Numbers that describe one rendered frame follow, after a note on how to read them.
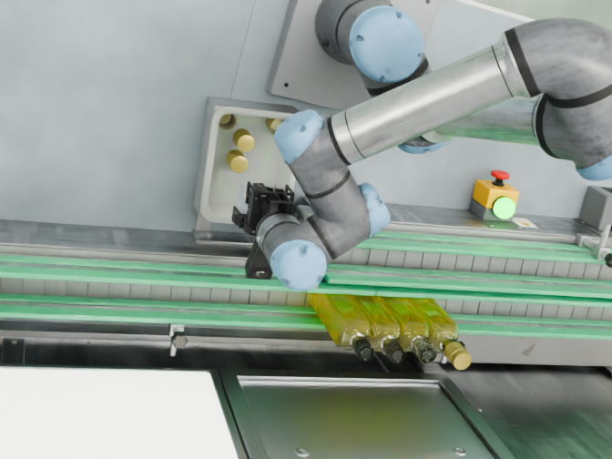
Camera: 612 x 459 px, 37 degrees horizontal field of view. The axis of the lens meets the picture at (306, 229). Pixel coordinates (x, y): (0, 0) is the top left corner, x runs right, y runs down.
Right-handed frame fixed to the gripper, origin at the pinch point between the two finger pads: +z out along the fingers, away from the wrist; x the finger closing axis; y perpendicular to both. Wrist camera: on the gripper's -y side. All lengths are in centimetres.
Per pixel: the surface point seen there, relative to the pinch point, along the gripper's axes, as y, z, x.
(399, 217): -2.5, 7.4, -32.5
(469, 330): -21, -4, -47
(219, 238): -11.4, 13.0, 2.1
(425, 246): -4.4, -3.6, -34.1
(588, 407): -34, -12, -74
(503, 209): 1, 7, -55
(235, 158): 5.8, 10.6, 1.7
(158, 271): -13.9, 0.2, 15.4
